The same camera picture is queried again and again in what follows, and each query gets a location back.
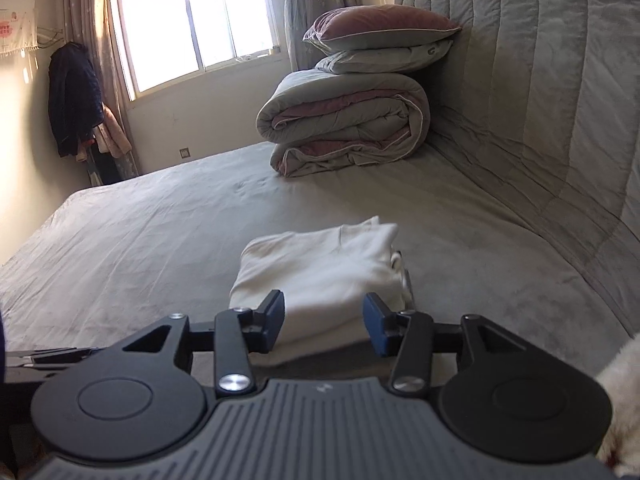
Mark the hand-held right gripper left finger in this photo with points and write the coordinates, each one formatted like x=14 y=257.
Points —
x=273 y=320

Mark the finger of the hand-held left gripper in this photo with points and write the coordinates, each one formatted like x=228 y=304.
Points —
x=55 y=357

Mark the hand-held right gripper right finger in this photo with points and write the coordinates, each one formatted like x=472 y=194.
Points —
x=374 y=322

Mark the white printed sweatshirt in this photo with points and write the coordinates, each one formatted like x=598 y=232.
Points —
x=320 y=270

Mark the pink hanging clothes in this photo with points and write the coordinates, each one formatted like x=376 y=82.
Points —
x=112 y=135

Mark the grey bed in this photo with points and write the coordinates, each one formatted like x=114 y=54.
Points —
x=175 y=220

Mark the folded grey pink quilt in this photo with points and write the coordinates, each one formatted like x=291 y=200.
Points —
x=345 y=120

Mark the dark hanging jacket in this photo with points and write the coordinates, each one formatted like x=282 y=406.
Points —
x=72 y=100

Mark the white fluffy cloth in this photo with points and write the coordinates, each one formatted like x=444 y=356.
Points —
x=622 y=400

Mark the grey quilted headboard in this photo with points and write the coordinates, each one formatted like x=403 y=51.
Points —
x=550 y=85

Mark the pink grey pillow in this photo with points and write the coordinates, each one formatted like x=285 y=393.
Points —
x=380 y=22

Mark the covered air conditioner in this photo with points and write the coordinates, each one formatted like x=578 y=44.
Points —
x=15 y=25

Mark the wall outlet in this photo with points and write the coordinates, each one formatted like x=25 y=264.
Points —
x=184 y=153

